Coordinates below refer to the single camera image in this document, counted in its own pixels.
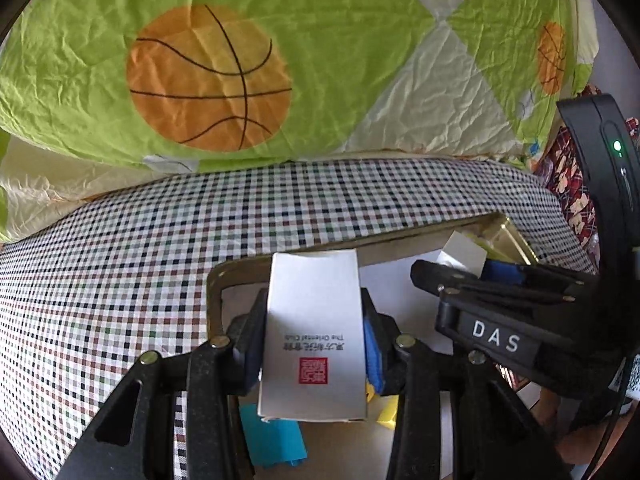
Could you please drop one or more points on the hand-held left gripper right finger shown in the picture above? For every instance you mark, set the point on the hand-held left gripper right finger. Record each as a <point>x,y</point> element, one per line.
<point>372,355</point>

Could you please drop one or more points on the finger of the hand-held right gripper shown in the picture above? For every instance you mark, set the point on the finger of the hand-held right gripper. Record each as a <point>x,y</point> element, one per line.
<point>502,270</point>
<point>450,282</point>

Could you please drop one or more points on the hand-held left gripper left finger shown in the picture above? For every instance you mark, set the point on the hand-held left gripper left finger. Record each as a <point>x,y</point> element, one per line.
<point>250,350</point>

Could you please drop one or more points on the gold tin box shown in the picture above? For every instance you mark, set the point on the gold tin box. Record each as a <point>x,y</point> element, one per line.
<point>510,240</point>

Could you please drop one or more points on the white cube box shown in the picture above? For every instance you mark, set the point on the white cube box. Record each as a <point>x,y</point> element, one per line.
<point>462,252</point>

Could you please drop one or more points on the yellow box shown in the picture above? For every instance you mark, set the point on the yellow box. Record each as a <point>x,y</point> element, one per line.
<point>387,412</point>

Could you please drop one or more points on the white box red stamp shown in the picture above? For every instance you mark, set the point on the white box red stamp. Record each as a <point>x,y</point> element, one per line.
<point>310,310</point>

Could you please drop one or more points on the teal box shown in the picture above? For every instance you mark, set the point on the teal box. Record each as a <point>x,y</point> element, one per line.
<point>275,440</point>

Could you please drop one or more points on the person's right hand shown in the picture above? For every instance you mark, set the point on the person's right hand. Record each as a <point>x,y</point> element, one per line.
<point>580,440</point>

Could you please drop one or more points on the red floral cloth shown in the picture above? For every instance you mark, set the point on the red floral cloth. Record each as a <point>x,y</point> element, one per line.
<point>570,185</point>

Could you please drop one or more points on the checkered tablecloth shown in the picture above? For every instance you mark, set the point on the checkered tablecloth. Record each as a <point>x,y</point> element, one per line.
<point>125,260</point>

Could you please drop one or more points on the basketball print bed sheet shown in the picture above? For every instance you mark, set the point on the basketball print bed sheet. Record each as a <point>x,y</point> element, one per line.
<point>350,60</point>

